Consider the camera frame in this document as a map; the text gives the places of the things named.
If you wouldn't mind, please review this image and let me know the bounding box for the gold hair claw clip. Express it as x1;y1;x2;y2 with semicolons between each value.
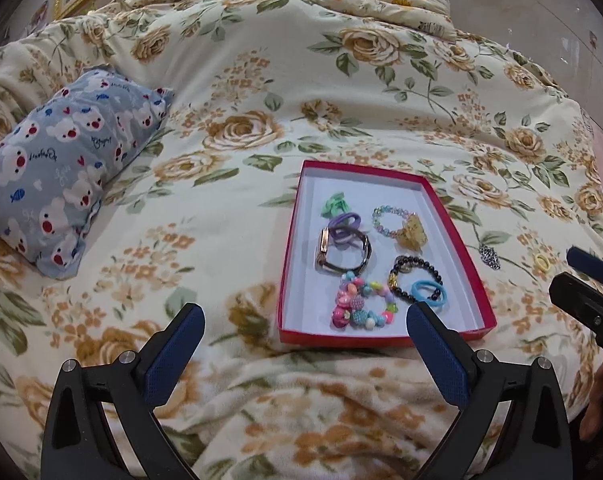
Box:
396;214;428;252

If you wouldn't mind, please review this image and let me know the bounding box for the purple hair tie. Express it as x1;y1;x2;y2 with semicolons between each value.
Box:
326;211;368;247

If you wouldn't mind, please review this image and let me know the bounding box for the blue hair tie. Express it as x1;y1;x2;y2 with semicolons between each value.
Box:
411;278;449;314

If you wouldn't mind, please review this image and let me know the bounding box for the rose gold wrist watch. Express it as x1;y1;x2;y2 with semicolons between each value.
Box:
315;226;373;275

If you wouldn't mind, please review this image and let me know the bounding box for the black beaded bracelet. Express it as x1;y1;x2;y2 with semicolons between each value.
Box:
387;253;443;305

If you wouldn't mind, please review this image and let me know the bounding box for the silver rhinestone brooch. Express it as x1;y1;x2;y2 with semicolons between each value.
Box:
478;243;501;271

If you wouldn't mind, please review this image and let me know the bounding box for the yellow hair tie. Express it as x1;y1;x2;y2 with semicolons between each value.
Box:
530;251;554;276

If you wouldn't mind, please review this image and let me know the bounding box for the pastel beaded bracelet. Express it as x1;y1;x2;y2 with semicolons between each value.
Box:
371;202;415;241

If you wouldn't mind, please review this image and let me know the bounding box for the green hair tie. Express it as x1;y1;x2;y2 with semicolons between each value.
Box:
321;190;354;220

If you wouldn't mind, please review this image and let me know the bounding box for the colorful chunky bead bracelet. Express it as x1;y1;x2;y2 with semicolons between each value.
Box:
329;270;400;330

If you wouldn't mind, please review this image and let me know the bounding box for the red jewelry box tray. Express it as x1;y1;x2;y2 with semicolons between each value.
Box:
277;160;497;348

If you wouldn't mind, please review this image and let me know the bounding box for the blue bear print pillow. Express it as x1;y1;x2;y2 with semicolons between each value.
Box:
0;67;174;280

